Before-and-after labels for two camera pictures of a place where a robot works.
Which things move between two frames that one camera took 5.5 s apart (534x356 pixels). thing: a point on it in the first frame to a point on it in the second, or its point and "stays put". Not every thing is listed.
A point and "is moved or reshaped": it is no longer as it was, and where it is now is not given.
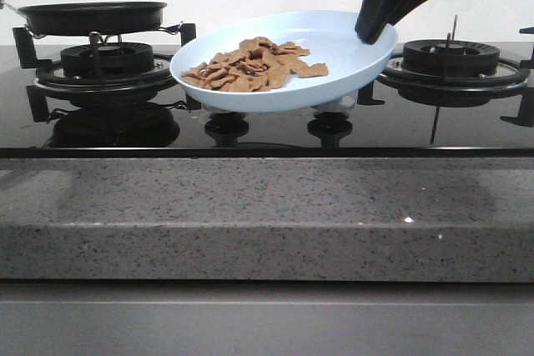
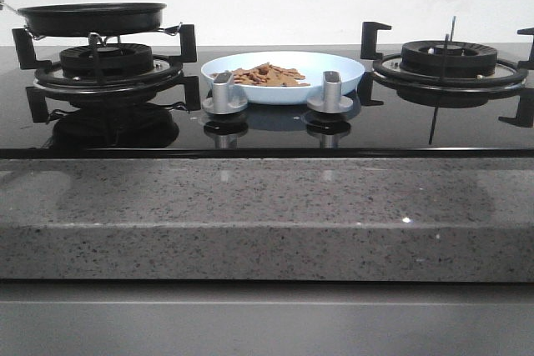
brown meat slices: (258, 64) is moved or reshaped
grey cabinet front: (265, 318) stays put
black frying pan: (87, 17) stays put
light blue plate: (331, 37) to (283, 77)
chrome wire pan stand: (178, 28) stays put
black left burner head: (107, 59) stays put
